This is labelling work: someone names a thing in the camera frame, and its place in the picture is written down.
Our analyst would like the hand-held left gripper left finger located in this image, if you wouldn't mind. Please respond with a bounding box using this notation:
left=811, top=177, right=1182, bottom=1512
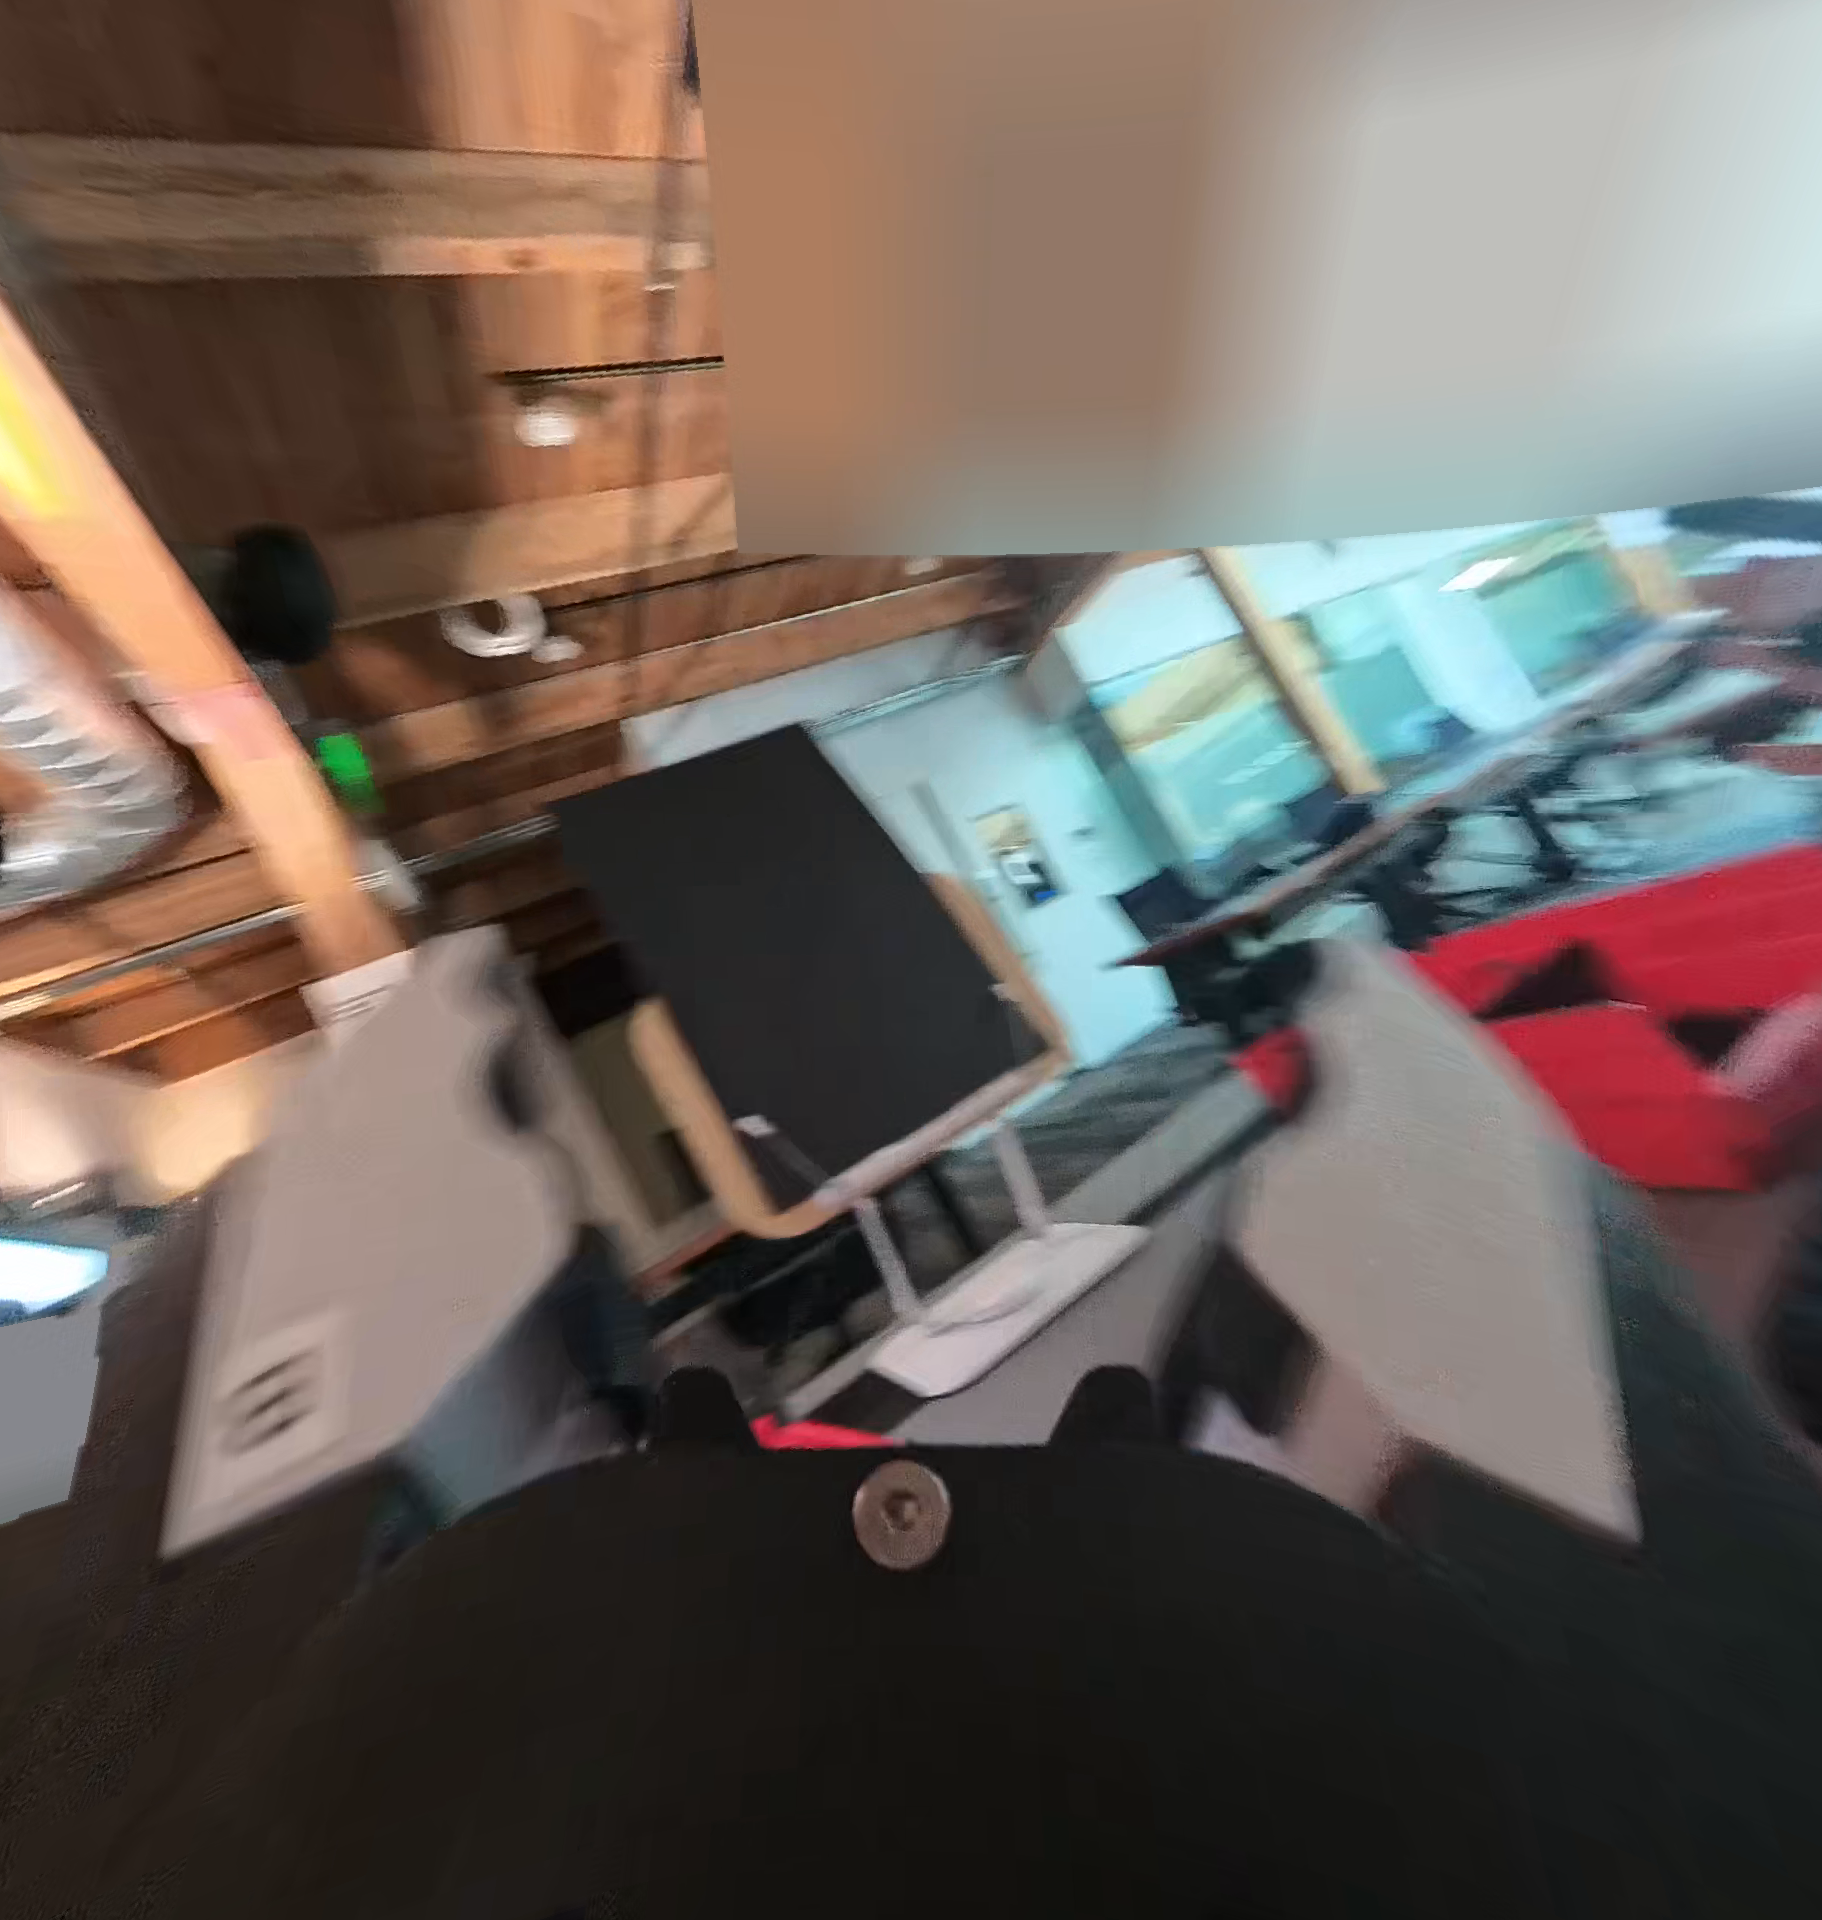
left=158, top=925, right=586, bottom=1562

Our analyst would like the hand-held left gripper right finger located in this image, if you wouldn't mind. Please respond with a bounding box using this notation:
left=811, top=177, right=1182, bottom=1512
left=1192, top=934, right=1645, bottom=1548

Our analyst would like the red plastic bin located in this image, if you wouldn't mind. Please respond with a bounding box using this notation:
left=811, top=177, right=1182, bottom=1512
left=1407, top=842, right=1822, bottom=1196

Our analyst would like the white board stand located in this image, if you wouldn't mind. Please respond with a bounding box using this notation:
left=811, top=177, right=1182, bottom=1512
left=811, top=1105, right=1155, bottom=1400

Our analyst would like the black board with wooden rim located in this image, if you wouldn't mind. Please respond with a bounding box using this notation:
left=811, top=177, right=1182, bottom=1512
left=547, top=724, right=1075, bottom=1243

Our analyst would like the white ceiling fixture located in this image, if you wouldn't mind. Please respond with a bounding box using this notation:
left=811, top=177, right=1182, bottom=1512
left=435, top=590, right=586, bottom=671

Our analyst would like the black round lamp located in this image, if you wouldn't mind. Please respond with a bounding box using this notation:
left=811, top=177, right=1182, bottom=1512
left=176, top=521, right=339, bottom=668

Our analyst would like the ceiling spot lamp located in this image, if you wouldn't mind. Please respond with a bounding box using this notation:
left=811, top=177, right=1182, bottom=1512
left=502, top=372, right=608, bottom=456

